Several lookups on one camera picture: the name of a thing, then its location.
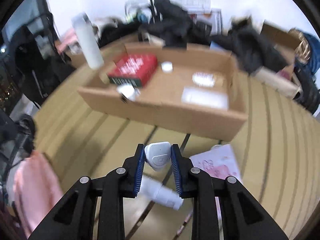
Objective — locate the open cardboard box right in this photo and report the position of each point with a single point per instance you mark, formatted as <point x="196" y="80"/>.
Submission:
<point x="284" y="81"/>

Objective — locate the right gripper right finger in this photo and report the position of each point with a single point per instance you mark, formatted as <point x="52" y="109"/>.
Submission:
<point x="181" y="168"/>

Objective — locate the white charger plug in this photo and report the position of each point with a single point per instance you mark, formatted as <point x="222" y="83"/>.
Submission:
<point x="157" y="154"/>

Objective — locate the white sticker in tray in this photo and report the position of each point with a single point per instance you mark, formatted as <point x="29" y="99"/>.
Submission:
<point x="203" y="79"/>

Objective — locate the white round jar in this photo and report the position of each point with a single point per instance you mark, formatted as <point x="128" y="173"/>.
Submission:
<point x="167" y="67"/>

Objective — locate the black jacket pile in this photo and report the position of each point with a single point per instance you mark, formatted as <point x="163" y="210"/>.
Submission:
<point x="176" y="28"/>

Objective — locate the black stroller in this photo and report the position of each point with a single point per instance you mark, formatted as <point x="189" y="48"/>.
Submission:
<point x="33" y="62"/>

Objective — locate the translucent white plastic box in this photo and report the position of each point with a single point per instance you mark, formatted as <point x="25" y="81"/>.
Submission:
<point x="205" y="98"/>

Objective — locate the black trolley handle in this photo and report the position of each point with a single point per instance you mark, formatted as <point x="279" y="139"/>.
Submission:
<point x="155" y="16"/>

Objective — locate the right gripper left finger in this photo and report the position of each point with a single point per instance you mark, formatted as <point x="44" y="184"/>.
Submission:
<point x="134" y="167"/>

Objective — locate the pink jacket on lap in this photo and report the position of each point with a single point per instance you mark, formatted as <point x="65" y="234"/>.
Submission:
<point x="36" y="190"/>

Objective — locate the pink floral packet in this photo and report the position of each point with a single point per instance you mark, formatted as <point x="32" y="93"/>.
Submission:
<point x="219" y="162"/>

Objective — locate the wall power socket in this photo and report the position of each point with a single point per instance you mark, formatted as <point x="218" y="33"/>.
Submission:
<point x="194" y="4"/>

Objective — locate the wicker basket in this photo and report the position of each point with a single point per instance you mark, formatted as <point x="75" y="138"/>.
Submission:
<point x="303" y="51"/>

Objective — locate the blue cloth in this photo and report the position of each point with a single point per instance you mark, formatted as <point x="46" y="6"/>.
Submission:
<point x="313" y="61"/>

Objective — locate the printed product box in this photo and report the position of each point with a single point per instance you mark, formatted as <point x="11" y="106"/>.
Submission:
<point x="209" y="21"/>

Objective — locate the black garment on box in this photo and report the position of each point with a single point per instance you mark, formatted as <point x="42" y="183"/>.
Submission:
<point x="252" y="49"/>

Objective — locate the white metal frame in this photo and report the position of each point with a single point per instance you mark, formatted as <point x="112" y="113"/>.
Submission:
<point x="137" y="10"/>

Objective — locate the flat cardboard tray box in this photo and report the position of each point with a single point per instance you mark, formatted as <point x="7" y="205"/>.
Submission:
<point x="160" y="102"/>

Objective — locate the red tea box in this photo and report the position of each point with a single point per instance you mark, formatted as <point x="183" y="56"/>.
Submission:
<point x="133" y="69"/>

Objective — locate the white tube bottle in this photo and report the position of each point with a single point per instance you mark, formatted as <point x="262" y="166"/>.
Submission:
<point x="159" y="193"/>

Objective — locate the cardboard box with clothes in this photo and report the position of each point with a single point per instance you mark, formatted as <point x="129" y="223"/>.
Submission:
<point x="115" y="47"/>

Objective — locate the white jar lid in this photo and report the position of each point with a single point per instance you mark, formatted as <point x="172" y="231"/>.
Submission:
<point x="128" y="92"/>

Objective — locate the white thermos bottle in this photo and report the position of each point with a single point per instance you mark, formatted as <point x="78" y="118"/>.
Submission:
<point x="86" y="39"/>

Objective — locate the pink bag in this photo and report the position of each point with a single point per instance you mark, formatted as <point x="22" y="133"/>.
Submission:
<point x="69" y="38"/>

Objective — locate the black backpack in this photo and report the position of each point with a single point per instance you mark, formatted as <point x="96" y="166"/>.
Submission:
<point x="309" y="97"/>

